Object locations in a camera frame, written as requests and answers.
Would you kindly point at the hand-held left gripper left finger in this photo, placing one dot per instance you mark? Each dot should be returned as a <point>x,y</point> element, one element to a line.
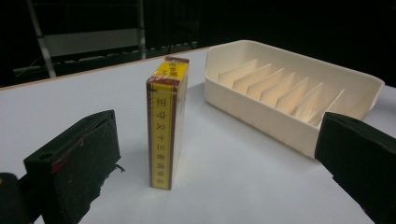
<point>77,161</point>

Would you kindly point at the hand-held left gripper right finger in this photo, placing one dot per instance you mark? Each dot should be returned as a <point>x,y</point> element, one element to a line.
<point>361,155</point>

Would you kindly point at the cream slotted plastic rack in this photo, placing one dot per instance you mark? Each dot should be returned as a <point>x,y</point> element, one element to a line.
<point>289,93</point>

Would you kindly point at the yellow and maroon box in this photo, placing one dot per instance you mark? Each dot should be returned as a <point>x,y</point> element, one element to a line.
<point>165,124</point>

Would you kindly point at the metal stand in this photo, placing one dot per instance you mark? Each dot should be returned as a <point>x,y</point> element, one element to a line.
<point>40,37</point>

